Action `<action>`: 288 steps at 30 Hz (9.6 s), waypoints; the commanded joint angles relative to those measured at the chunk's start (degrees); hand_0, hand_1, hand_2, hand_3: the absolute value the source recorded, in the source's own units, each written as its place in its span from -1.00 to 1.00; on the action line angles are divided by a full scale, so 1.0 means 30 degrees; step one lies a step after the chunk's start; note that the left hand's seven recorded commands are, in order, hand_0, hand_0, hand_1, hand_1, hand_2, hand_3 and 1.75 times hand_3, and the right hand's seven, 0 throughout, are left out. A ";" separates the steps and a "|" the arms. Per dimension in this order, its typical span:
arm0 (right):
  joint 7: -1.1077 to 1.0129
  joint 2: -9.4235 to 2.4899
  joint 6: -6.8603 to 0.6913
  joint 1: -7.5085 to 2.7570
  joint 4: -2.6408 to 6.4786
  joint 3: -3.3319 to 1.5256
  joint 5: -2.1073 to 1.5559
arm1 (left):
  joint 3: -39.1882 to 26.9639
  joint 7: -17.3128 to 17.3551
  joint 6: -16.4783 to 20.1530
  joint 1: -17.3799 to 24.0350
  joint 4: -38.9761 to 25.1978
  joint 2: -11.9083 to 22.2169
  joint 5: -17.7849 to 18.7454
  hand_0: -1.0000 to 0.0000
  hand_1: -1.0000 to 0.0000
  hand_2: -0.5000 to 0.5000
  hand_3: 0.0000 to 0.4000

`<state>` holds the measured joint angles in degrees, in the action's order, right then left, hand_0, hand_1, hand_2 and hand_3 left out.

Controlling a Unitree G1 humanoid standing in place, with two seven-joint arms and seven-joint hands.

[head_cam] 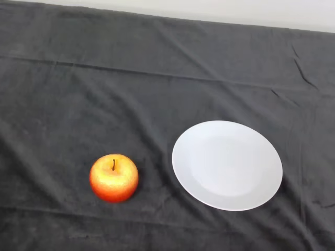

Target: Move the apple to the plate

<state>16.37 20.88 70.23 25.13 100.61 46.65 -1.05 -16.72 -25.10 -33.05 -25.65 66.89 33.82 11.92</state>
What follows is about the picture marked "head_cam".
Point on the white round plate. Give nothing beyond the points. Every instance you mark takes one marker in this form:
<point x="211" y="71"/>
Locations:
<point x="227" y="167"/>

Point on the black cloth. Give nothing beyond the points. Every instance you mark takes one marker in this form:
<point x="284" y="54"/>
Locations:
<point x="104" y="91"/>

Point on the red yellow apple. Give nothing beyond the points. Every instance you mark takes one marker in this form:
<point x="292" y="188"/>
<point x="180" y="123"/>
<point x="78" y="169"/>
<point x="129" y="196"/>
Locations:
<point x="113" y="180"/>

